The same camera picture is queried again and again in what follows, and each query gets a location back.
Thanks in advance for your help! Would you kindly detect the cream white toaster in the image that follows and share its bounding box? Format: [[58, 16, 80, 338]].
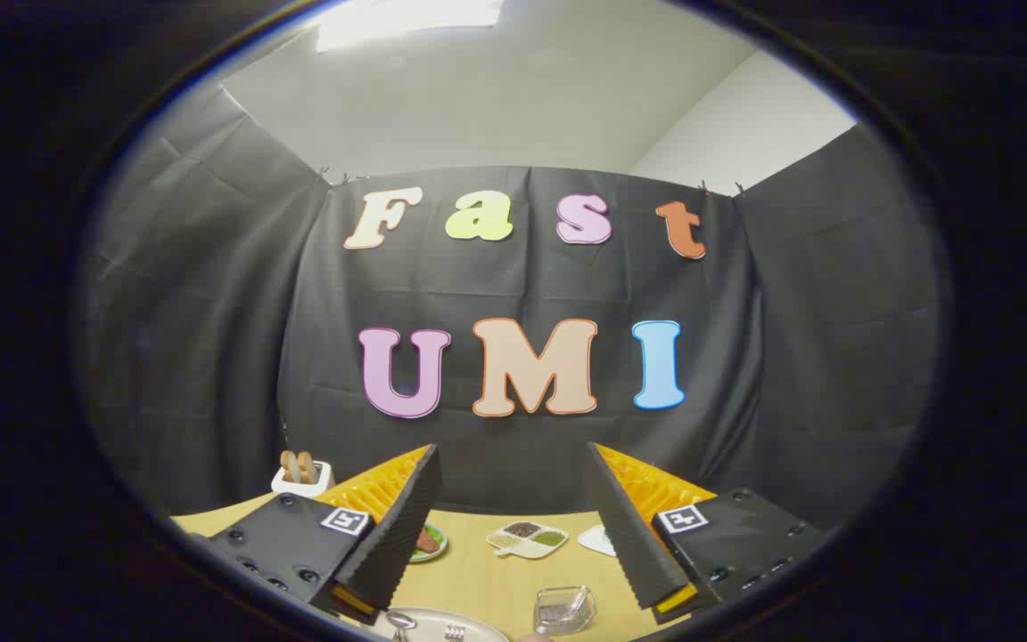
[[271, 460, 334, 498]]

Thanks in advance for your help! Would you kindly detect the metal wire cutlery basket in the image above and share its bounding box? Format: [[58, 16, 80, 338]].
[[533, 585, 597, 636]]

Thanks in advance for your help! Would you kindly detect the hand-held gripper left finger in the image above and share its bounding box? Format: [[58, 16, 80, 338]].
[[188, 443, 443, 625]]

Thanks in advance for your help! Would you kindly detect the divided white grain dish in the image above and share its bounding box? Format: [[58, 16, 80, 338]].
[[486, 521, 570, 560]]

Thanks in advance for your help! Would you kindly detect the pale green food plate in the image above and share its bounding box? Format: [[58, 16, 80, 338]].
[[408, 523, 449, 564]]

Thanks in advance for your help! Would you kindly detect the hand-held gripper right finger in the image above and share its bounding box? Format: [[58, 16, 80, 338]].
[[585, 441, 826, 626]]

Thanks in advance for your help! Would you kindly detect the large white round plate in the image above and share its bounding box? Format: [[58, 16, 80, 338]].
[[371, 606, 510, 642]]

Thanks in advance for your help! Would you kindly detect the white square coaster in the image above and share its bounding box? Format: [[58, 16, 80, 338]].
[[577, 524, 618, 557]]

